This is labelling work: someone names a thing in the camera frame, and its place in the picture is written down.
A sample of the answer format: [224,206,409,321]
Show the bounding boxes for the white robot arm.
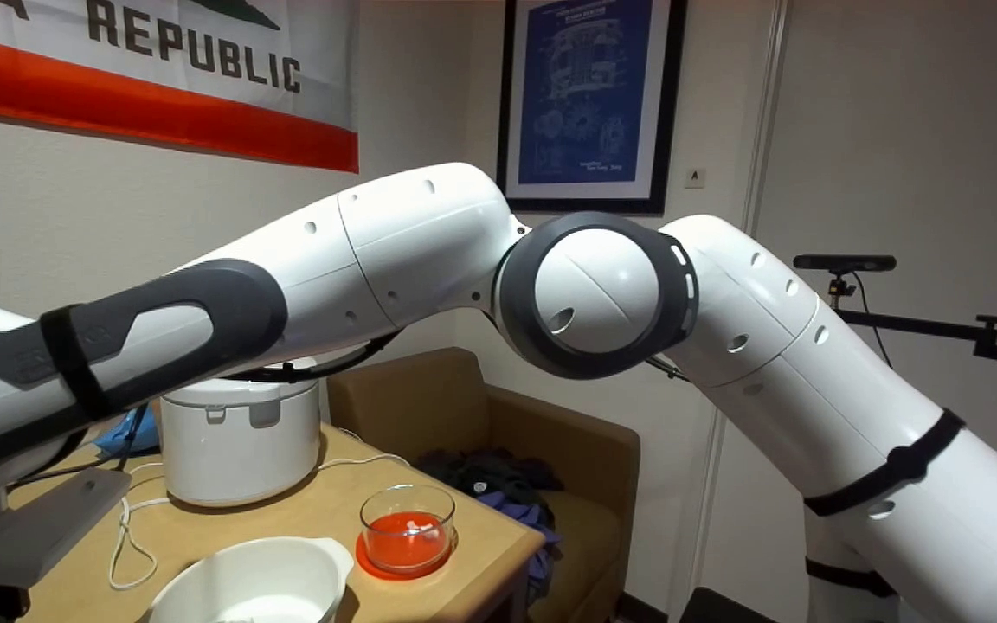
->
[0,164,997,623]

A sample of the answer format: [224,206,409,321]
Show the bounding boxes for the blue plastic bag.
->
[94,406,159,458]

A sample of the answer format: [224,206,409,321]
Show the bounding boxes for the dark clothes on armchair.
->
[417,449,560,598]

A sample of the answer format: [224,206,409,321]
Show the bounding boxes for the glass bowl with orange lid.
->
[357,484,457,583]

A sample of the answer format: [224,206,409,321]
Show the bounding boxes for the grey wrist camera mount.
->
[0,472,128,587]

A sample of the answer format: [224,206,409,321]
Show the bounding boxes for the California Republic flag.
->
[0,0,360,174]

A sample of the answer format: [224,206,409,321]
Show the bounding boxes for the white ceramic bowl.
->
[148,536,353,623]

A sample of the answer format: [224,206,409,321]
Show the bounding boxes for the framed blue poster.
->
[494,0,689,214]

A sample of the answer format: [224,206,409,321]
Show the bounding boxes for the white rice cooker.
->
[159,379,322,509]

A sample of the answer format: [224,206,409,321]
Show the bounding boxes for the camera on black boom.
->
[794,252,997,360]

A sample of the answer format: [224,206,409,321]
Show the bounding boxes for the white power cable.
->
[104,449,409,594]

